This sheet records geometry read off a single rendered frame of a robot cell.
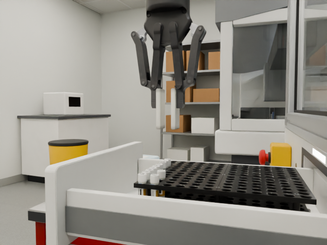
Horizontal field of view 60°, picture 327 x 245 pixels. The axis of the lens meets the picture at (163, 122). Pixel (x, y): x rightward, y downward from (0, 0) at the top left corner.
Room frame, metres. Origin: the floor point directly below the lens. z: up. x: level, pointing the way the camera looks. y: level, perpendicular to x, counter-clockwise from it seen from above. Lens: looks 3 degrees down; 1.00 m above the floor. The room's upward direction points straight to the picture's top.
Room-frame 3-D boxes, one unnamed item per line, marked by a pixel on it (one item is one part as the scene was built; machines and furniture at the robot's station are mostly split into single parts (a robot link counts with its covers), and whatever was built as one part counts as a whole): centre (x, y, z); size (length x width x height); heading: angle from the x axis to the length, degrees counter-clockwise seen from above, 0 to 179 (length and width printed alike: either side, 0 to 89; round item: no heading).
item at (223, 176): (0.43, -0.09, 0.87); 0.22 x 0.18 x 0.06; 72
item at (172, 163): (0.46, 0.00, 0.90); 0.18 x 0.02 x 0.01; 162
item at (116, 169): (0.49, 0.10, 0.87); 0.29 x 0.02 x 0.11; 162
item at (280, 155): (0.71, -0.29, 0.88); 0.07 x 0.05 x 0.07; 162
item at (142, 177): (0.38, 0.03, 0.89); 0.01 x 0.01 x 0.05
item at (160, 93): (0.50, 0.00, 1.00); 0.03 x 0.01 x 0.07; 162
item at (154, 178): (0.38, 0.01, 0.89); 0.01 x 0.01 x 0.05
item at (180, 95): (0.49, -0.04, 1.03); 0.03 x 0.01 x 0.05; 72
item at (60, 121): (4.19, 1.41, 0.61); 1.15 x 0.72 x 1.22; 156
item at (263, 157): (0.72, -0.26, 0.88); 0.04 x 0.03 x 0.04; 162
